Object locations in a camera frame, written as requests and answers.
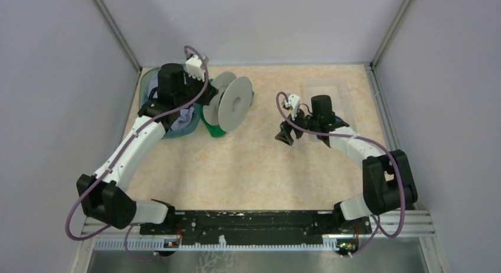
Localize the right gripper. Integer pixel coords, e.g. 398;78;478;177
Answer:
275;104;320;146

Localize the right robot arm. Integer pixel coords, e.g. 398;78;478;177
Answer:
275;92;418;238

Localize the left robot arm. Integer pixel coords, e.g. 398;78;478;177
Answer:
77;59;217;234

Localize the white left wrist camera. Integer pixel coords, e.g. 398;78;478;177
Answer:
185;54;208;82

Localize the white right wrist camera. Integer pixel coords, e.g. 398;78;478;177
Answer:
282;93;301;121

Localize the clear plastic box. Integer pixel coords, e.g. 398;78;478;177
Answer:
301;79;356;147

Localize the lavender cloth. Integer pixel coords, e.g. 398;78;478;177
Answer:
148;74;195;133

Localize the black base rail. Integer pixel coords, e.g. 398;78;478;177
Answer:
139;210;372;252

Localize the teal plastic basket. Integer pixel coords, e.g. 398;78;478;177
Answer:
138;67;201;139

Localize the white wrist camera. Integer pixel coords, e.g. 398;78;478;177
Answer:
185;54;208;82
282;93;301;121

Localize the green cloth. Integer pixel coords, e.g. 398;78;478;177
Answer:
199;78;255;138

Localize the white filament spool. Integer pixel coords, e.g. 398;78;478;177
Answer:
203;70;255;132

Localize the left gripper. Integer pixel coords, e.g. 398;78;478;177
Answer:
174;69;218;108

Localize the white cable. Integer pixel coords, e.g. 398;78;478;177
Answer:
239;114;291;136

